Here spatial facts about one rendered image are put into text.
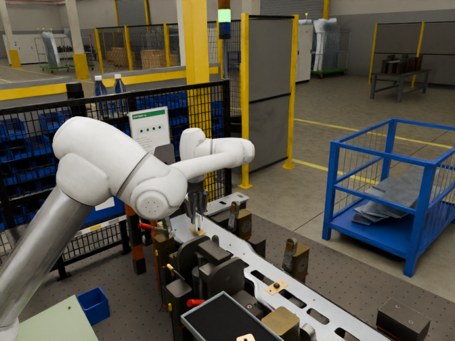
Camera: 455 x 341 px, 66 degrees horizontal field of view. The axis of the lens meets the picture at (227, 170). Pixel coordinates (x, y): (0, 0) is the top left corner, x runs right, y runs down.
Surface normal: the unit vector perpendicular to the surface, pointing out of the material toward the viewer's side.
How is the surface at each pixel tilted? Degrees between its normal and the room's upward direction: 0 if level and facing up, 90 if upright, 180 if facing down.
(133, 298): 0
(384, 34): 90
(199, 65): 90
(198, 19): 90
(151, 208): 88
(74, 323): 42
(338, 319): 0
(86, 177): 80
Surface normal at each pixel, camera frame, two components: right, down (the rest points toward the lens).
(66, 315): 0.47, -0.53
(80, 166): -0.04, 0.17
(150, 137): 0.64, 0.27
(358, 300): -0.02, -0.93
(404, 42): -0.72, 0.27
